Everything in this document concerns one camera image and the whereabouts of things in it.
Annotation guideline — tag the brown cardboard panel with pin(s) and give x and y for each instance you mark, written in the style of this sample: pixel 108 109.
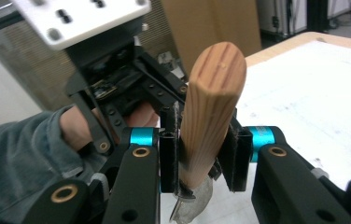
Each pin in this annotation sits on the brown cardboard panel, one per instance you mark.
pixel 195 25

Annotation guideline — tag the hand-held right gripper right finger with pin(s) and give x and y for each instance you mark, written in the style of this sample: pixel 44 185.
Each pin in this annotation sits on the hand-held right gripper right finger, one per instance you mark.
pixel 282 186

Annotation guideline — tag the white cabinet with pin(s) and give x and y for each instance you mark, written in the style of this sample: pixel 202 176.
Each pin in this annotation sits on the white cabinet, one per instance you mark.
pixel 282 15

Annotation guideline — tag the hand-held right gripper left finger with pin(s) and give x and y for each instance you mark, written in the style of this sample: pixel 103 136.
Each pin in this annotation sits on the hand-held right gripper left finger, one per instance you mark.
pixel 136 180

